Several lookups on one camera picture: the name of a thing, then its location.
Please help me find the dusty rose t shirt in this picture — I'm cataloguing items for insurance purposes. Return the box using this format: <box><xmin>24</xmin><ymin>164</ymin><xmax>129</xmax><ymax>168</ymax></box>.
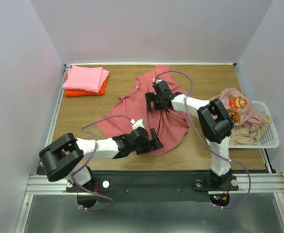
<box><xmin>97</xmin><ymin>65</ymin><xmax>189</xmax><ymax>156</ymax></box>

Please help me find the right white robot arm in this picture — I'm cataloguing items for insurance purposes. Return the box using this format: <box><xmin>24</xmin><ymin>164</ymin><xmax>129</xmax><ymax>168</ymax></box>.
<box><xmin>145</xmin><ymin>80</ymin><xmax>234</xmax><ymax>191</ymax></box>

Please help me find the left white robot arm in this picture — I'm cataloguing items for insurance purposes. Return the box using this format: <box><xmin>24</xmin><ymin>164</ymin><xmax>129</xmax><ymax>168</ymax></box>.
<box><xmin>39</xmin><ymin>127</ymin><xmax>164</xmax><ymax>191</ymax></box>

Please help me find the folded pink t shirt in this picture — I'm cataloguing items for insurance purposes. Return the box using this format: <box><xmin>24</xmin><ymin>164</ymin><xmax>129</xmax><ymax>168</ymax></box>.
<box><xmin>62</xmin><ymin>66</ymin><xmax>109</xmax><ymax>93</ymax></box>

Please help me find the mauve pixel print t shirt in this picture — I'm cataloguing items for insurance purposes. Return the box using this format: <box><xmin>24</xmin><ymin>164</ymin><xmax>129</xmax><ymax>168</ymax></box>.
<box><xmin>209</xmin><ymin>88</ymin><xmax>262</xmax><ymax>132</ymax></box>

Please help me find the folded orange t shirt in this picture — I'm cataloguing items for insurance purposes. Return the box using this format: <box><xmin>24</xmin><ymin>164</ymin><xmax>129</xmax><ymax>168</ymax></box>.
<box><xmin>64</xmin><ymin>75</ymin><xmax>109</xmax><ymax>98</ymax></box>

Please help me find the beige t shirt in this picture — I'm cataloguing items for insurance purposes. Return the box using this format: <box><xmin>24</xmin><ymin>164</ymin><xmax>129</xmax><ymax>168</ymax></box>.
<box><xmin>229</xmin><ymin>115</ymin><xmax>273</xmax><ymax>145</ymax></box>

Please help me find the white plastic laundry basket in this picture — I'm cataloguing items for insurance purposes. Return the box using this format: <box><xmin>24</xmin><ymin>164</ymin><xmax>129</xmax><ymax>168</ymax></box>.
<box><xmin>229</xmin><ymin>100</ymin><xmax>280</xmax><ymax>149</ymax></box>

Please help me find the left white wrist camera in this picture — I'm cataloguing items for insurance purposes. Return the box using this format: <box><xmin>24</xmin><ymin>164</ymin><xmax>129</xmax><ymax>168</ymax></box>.
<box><xmin>130</xmin><ymin>118</ymin><xmax>146</xmax><ymax>130</ymax></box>

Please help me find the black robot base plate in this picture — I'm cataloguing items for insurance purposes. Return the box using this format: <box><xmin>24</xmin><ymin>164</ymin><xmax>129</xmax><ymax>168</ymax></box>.
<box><xmin>66</xmin><ymin>170</ymin><xmax>239</xmax><ymax>203</ymax></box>

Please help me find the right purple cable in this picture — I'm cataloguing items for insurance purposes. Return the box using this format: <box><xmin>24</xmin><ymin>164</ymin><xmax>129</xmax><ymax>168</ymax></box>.
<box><xmin>153</xmin><ymin>70</ymin><xmax>252</xmax><ymax>210</ymax></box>

